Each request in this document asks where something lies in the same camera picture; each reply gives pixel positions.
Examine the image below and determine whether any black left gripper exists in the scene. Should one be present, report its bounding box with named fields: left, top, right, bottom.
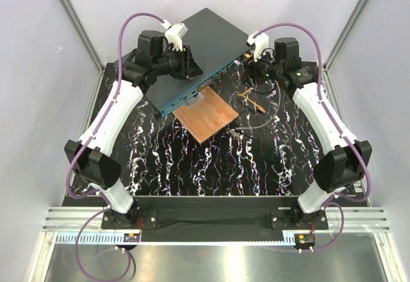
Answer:
left=152, top=44, right=203, bottom=80

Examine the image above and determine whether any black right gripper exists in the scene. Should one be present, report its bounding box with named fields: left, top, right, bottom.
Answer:
left=240, top=46, right=283, bottom=88

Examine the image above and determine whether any dark grey network switch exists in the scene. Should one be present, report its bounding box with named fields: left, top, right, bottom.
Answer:
left=145, top=8, right=249, bottom=119

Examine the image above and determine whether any silver transceiver module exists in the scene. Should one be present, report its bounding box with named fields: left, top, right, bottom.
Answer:
left=228, top=129, right=241, bottom=138

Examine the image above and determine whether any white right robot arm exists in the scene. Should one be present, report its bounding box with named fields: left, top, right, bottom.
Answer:
left=244, top=33, right=372, bottom=229

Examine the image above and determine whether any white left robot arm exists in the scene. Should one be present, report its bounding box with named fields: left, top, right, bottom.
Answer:
left=65, top=23, right=203, bottom=228

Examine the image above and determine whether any wooden board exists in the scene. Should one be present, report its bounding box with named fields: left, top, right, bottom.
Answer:
left=172, top=87, right=239, bottom=144

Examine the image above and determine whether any black cable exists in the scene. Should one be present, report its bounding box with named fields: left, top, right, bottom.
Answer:
left=248, top=79, right=278, bottom=99

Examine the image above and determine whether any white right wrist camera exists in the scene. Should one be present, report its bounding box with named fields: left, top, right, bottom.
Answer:
left=246, top=31, right=269, bottom=62

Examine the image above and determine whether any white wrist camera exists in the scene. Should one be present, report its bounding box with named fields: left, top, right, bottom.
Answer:
left=246, top=31, right=269, bottom=62
left=161, top=19, right=188, bottom=51

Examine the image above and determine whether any silver metal bracket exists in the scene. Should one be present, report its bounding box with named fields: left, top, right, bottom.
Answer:
left=184, top=92, right=204, bottom=108

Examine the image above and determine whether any yellow fibre cable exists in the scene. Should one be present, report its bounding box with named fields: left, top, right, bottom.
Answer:
left=238, top=88, right=266, bottom=115

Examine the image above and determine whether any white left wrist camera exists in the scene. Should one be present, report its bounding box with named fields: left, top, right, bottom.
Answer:
left=161, top=19, right=188, bottom=51

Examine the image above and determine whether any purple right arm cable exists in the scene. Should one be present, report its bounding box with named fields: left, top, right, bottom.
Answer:
left=256, top=22, right=372, bottom=203

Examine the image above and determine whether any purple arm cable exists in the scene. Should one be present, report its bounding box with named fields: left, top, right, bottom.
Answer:
left=65, top=12, right=167, bottom=201
left=256, top=22, right=372, bottom=203

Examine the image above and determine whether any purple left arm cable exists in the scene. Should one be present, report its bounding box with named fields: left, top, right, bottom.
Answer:
left=65, top=12, right=167, bottom=201

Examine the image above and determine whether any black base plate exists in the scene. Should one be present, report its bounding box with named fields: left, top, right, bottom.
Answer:
left=101, top=196, right=330, bottom=245

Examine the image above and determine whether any aluminium frame rail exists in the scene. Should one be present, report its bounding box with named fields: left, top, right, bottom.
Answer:
left=43, top=207, right=390, bottom=246

